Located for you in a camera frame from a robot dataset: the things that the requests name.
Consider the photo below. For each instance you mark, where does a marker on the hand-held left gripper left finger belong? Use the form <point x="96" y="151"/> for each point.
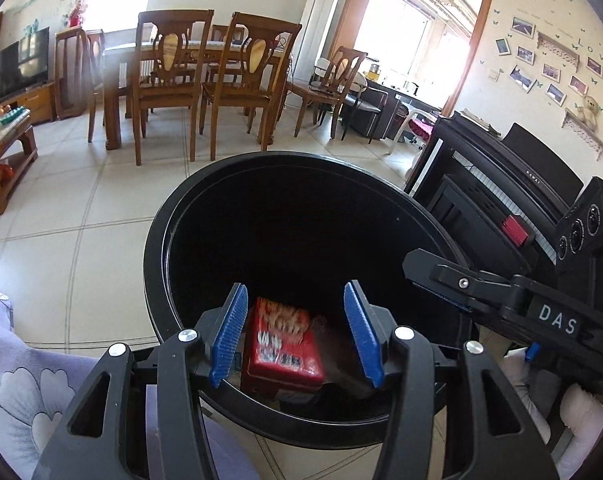
<point x="229" y="335"/>

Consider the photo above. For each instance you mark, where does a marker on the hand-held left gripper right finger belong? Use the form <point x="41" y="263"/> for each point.
<point x="364" y="335"/>

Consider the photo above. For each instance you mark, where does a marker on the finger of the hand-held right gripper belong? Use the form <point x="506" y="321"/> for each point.
<point x="451" y="282"/>

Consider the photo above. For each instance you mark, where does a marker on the red drink carton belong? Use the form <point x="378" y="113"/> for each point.
<point x="281" y="355"/>

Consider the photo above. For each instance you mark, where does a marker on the black round trash bin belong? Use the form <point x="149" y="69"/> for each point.
<point x="306" y="210"/>

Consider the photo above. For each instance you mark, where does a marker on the person's right hand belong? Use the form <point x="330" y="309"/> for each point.
<point x="586" y="410"/>

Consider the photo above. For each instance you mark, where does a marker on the small red box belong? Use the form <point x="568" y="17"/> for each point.
<point x="514" y="230"/>

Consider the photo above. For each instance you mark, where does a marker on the black digital piano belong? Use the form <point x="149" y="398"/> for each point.
<point x="481" y="195"/>

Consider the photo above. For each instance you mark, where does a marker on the white plastic chair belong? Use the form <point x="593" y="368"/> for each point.
<point x="411" y="127"/>

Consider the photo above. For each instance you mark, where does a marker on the black leather chair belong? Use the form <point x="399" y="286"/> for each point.
<point x="376" y="105"/>

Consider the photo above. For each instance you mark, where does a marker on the purple floral tablecloth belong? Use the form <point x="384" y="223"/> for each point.
<point x="26" y="360"/>

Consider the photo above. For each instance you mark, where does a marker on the beige teddy bear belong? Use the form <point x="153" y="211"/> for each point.
<point x="589" y="110"/>

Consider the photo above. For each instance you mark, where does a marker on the wooden dining table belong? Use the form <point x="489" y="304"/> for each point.
<point x="113" y="85"/>

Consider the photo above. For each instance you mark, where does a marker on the white floor air conditioner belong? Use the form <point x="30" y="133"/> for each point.
<point x="317" y="35"/>

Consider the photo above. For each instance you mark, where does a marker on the wooden marble-top coffee table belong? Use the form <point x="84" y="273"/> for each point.
<point x="6" y="147"/>

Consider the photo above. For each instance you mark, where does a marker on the wooden television stand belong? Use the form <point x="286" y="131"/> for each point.
<point x="36" y="105"/>

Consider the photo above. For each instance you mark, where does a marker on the tall wooden plant stand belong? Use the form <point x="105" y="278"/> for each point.
<point x="71" y="75"/>

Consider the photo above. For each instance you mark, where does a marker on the green tray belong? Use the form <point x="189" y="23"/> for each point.
<point x="13" y="116"/>

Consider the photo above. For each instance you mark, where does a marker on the flat screen television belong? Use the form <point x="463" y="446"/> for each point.
<point x="18" y="62"/>

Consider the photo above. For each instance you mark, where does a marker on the red vase with flowers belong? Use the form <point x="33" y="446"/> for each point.
<point x="76" y="12"/>

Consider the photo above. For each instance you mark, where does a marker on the white wall shelf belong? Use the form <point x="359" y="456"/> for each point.
<point x="584" y="132"/>
<point x="556" y="47"/>

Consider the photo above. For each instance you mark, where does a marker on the group of wall photos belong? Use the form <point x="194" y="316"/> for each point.
<point x="524" y="77"/>

